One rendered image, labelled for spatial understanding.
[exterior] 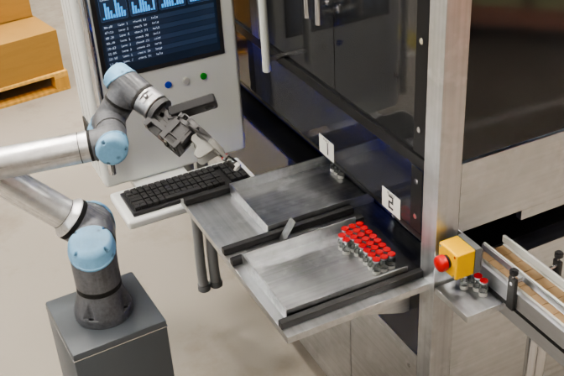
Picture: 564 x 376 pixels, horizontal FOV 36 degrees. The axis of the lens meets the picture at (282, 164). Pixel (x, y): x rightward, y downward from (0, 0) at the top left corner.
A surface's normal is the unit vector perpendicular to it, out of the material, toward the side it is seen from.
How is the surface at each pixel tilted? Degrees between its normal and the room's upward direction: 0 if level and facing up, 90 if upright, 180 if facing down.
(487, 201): 90
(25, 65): 90
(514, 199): 90
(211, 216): 0
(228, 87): 90
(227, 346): 0
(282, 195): 0
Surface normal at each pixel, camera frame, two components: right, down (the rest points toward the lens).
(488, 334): 0.45, 0.43
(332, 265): -0.05, -0.86
